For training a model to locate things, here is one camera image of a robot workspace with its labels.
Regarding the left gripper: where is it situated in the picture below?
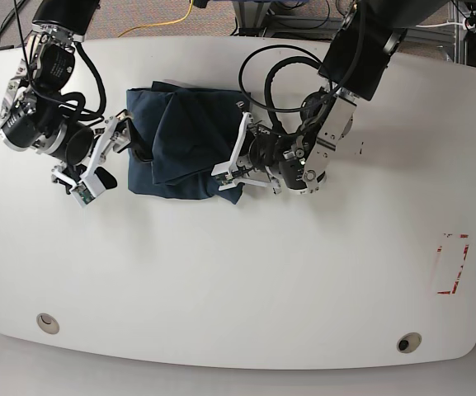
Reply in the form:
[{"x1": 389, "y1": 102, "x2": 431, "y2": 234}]
[{"x1": 224, "y1": 111, "x2": 281, "y2": 195}]

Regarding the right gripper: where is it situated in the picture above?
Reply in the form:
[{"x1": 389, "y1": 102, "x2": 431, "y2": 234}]
[{"x1": 51, "y1": 109, "x2": 153, "y2": 194}]

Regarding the dark blue t-shirt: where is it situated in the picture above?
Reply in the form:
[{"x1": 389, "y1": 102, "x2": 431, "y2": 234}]
[{"x1": 126, "y1": 82, "x2": 245, "y2": 204}]

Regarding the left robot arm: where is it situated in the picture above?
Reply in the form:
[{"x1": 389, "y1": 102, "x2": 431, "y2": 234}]
[{"x1": 212, "y1": 1, "x2": 444, "y2": 195}]

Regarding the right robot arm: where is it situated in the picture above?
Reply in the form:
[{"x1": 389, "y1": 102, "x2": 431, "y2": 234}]
[{"x1": 0, "y1": 1, "x2": 153, "y2": 205}]

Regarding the red tape rectangle marking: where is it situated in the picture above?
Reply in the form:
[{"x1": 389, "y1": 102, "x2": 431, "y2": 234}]
[{"x1": 432, "y1": 233, "x2": 470, "y2": 295}]

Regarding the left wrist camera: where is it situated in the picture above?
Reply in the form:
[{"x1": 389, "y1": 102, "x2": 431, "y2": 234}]
[{"x1": 211, "y1": 163, "x2": 242, "y2": 191}]

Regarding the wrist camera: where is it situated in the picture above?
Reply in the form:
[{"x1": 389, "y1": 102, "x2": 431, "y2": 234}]
[
  {"x1": 69, "y1": 182, "x2": 106, "y2": 208},
  {"x1": 211, "y1": 163, "x2": 242, "y2": 191}
]

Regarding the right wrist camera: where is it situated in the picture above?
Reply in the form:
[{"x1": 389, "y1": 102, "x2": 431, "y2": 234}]
[{"x1": 69, "y1": 182, "x2": 106, "y2": 208}]

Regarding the yellow cable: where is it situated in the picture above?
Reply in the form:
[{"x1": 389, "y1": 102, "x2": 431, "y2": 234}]
[{"x1": 117, "y1": 0, "x2": 193, "y2": 39}]

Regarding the left table cable grommet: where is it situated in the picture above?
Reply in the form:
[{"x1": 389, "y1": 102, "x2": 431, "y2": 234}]
[{"x1": 36, "y1": 313, "x2": 60, "y2": 335}]

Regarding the table cable grommet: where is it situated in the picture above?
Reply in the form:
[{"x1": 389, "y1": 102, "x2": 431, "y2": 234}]
[
  {"x1": 36, "y1": 313, "x2": 60, "y2": 335},
  {"x1": 397, "y1": 332, "x2": 422, "y2": 354}
]

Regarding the right table cable grommet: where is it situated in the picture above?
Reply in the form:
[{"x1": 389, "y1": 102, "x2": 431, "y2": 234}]
[{"x1": 397, "y1": 332, "x2": 422, "y2": 354}]

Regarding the white cable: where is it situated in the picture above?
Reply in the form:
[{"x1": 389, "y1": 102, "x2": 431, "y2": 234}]
[{"x1": 414, "y1": 20, "x2": 465, "y2": 31}]

